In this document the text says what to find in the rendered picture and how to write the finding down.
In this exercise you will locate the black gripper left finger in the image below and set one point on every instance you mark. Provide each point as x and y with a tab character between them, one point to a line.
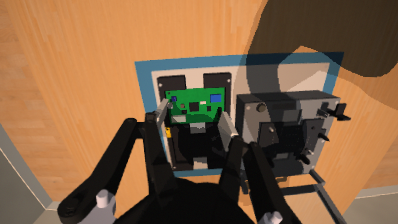
93	202

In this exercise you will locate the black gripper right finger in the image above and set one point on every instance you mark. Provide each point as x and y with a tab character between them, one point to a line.
269	203

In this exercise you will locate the green circuit board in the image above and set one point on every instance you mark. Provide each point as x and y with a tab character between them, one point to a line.
195	105

